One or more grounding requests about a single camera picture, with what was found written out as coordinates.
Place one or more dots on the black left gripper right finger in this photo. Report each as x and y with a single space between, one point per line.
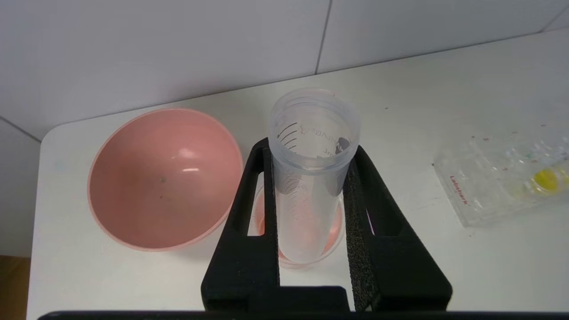
391 266

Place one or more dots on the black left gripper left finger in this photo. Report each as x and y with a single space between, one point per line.
242 266

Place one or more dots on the test tube with red pigment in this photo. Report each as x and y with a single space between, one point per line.
311 146

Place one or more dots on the test tube with yellow pigment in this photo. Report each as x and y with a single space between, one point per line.
547 180

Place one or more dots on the clear glass beaker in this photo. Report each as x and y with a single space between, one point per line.
306 262

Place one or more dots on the clear acrylic test tube rack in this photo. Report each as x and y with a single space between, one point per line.
484 195

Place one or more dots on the pink plastic bowl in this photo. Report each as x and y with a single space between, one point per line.
164 182

